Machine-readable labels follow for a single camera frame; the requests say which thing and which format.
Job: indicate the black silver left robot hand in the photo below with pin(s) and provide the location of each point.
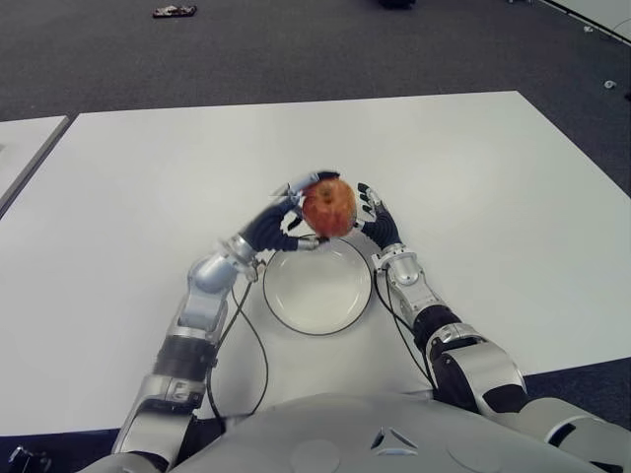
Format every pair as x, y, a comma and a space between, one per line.
268, 229

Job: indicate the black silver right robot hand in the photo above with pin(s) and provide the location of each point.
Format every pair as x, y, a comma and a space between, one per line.
384, 226

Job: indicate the red apple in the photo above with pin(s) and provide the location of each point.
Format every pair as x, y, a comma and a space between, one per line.
329, 207

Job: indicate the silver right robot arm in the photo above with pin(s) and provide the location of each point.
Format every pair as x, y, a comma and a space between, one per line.
409, 271

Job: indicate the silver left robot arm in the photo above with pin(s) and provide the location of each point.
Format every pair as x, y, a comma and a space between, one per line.
207, 276

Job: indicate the white plate with black rim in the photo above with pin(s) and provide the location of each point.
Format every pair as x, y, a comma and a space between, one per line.
315, 290

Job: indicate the grey robot torso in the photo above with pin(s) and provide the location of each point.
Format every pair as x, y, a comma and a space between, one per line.
370, 433

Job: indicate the red black object on floor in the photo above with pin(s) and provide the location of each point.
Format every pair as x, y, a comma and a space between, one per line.
174, 11

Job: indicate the white neighbouring table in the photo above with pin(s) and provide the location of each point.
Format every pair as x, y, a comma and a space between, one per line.
22, 148
601, 12

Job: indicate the black device beside robot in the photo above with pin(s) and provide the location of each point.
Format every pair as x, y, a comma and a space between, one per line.
27, 458

